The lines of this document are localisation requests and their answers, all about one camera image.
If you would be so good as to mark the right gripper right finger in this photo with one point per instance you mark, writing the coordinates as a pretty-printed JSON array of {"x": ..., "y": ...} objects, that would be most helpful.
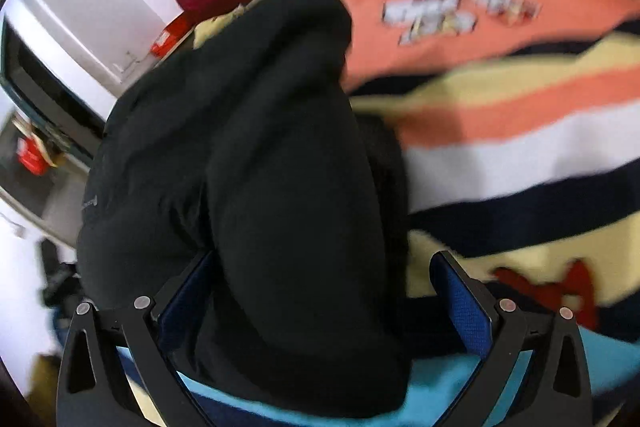
[{"x": 555, "y": 387}]

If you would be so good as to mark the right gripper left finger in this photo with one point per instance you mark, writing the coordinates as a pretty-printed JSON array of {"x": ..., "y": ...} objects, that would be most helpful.
[{"x": 105, "y": 347}]

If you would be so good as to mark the black hooded puffer jacket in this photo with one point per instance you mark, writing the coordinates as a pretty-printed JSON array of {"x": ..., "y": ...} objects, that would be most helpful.
[{"x": 246, "y": 150}]

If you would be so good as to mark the grey metal door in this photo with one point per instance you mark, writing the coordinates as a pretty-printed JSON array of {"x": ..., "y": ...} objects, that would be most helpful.
[{"x": 50, "y": 200}]

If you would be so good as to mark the red hanging bag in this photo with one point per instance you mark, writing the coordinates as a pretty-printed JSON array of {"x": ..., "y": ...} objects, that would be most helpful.
[{"x": 30, "y": 157}]

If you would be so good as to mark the dark green door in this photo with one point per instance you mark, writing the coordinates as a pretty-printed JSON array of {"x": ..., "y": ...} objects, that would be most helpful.
[{"x": 45, "y": 100}]

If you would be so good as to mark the Hello Kitty striped blanket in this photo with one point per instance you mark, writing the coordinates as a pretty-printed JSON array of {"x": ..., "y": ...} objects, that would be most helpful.
[{"x": 518, "y": 127}]

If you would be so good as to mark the red box on shelf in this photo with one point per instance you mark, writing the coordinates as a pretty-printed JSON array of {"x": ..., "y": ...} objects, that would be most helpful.
[{"x": 171, "y": 35}]

